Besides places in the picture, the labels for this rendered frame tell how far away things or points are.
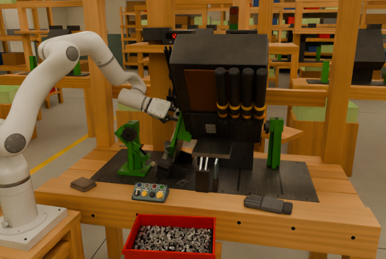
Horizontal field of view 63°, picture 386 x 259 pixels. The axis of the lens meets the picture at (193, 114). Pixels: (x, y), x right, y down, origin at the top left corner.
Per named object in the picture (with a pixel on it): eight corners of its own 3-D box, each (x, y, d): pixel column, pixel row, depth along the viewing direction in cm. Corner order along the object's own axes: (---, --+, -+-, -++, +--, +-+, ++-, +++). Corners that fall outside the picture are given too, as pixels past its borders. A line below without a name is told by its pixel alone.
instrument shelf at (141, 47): (297, 54, 154) (298, 46, 153) (125, 52, 171) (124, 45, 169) (292, 50, 177) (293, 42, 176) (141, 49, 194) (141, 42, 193)
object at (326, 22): (342, 75, 998) (352, 0, 935) (247, 72, 1059) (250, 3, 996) (339, 72, 1049) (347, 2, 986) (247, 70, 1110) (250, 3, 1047)
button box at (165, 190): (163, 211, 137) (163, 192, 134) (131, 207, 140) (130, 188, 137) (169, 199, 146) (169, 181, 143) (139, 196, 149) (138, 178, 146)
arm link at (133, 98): (147, 101, 168) (140, 114, 163) (124, 93, 169) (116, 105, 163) (147, 91, 161) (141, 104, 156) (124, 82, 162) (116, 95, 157)
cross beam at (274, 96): (325, 107, 179) (327, 91, 176) (112, 98, 203) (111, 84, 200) (323, 105, 183) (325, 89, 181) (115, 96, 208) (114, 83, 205)
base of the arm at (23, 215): (16, 240, 116) (6, 197, 111) (-16, 228, 124) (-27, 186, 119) (57, 213, 132) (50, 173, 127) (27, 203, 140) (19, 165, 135)
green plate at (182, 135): (186, 152, 152) (197, 112, 145) (170, 147, 153) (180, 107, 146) (191, 143, 163) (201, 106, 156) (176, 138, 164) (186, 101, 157)
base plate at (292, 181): (319, 206, 137) (319, 201, 136) (88, 184, 157) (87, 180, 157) (305, 165, 177) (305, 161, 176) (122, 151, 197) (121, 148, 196)
